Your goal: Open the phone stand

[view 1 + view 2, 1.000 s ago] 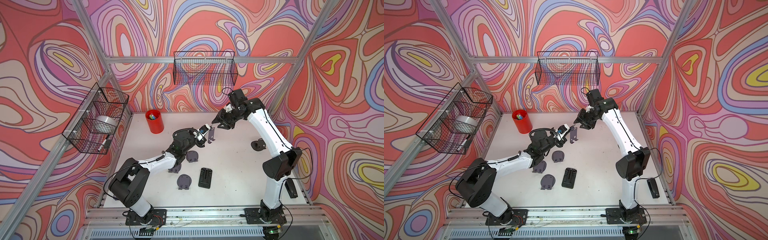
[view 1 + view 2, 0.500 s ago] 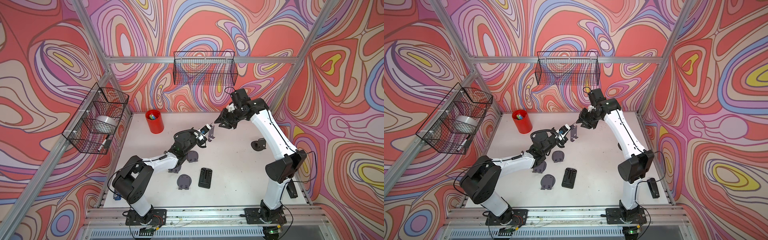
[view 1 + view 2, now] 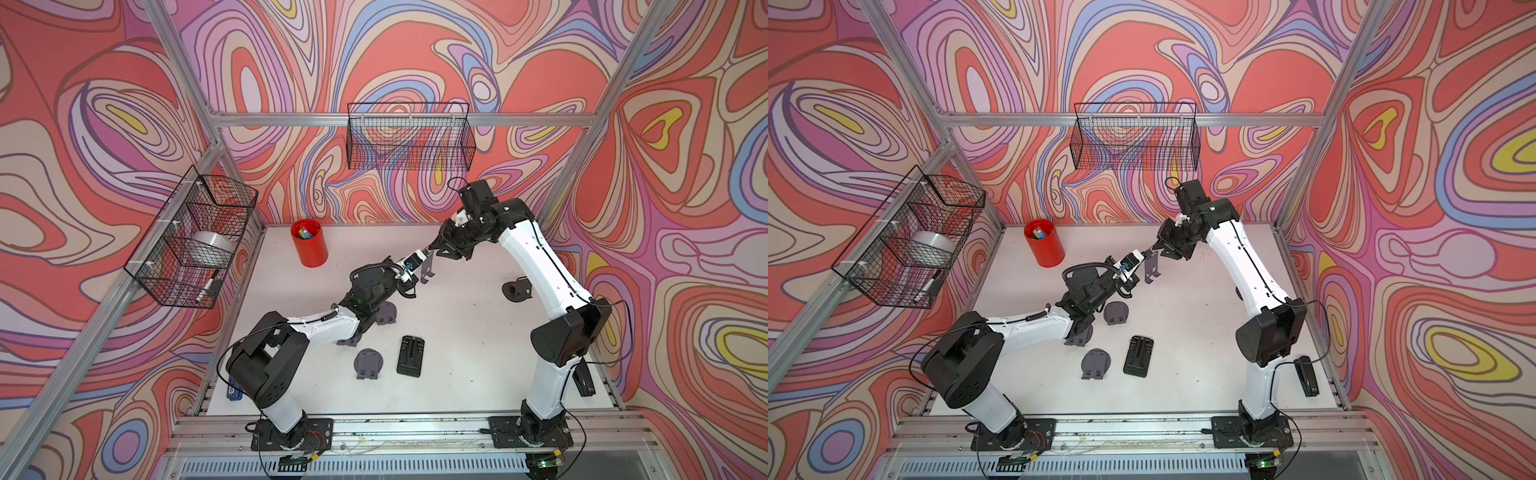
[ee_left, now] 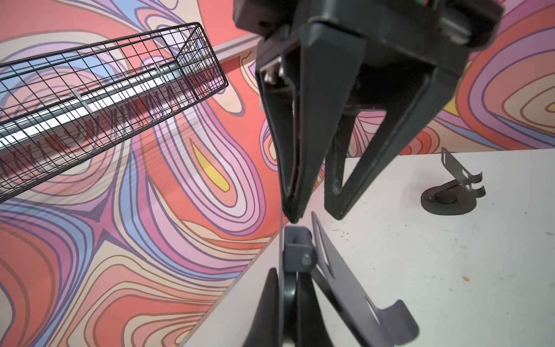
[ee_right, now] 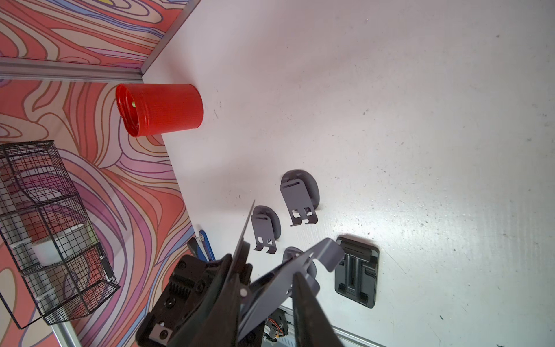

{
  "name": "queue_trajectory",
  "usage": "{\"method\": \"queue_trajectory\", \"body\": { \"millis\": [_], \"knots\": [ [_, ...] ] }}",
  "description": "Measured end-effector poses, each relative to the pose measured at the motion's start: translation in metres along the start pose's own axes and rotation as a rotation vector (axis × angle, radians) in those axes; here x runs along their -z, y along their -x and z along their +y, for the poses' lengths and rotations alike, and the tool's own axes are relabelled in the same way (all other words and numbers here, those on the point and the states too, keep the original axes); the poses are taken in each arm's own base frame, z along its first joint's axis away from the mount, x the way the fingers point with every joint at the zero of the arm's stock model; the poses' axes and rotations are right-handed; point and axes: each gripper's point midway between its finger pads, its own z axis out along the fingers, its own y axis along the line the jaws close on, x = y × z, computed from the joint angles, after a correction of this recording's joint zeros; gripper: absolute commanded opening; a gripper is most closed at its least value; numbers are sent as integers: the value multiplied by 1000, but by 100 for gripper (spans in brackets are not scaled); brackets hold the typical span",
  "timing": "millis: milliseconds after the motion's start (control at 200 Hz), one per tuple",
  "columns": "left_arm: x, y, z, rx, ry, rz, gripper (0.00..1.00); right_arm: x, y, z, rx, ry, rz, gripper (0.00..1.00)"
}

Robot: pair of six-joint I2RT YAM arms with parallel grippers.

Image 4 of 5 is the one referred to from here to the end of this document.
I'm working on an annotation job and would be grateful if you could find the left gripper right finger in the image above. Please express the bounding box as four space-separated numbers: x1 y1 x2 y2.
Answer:
295 273 333 347

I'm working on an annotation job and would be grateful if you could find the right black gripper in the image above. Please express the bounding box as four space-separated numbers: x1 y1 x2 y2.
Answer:
233 1 503 224

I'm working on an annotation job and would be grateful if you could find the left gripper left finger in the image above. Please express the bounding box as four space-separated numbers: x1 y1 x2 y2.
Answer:
243 267 280 347

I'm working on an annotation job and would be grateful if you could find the dark grey phone stand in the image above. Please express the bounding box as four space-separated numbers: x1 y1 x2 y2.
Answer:
421 147 486 216

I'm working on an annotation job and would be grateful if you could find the rear black wire basket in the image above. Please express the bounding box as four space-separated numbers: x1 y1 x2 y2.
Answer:
1 23 228 201

